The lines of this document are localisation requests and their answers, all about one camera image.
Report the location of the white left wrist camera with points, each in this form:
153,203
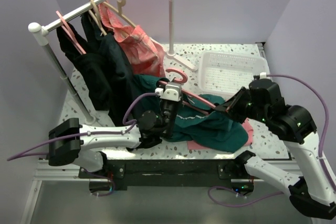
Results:
171,92

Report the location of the pink patterned hanging shorts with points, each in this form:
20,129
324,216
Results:
145,54

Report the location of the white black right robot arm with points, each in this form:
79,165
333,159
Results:
311,193

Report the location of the white plastic basket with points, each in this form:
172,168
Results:
224,74

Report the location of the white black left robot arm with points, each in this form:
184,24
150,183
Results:
81,145

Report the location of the pink folded cloth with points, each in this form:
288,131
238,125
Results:
192,145

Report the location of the green shorts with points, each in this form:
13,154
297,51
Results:
215,130

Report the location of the pink hanger with dark garment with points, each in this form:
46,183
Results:
70,34

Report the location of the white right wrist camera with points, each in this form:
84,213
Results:
262,75

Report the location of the beige wooden hanger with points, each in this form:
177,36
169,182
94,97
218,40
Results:
95,15
120,6

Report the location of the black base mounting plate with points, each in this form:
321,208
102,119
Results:
173,173

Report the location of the white metal clothes rack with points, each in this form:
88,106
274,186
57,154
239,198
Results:
40,33

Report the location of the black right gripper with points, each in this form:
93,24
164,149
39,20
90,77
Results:
230,106

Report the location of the dark green hanging garment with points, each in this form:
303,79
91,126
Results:
116,68

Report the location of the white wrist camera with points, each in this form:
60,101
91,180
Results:
171,92
262,75

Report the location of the pink plastic hanger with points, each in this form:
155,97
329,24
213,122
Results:
203,103

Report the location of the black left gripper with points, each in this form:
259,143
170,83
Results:
161,100

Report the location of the black hanging garment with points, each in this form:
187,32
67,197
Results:
91,65

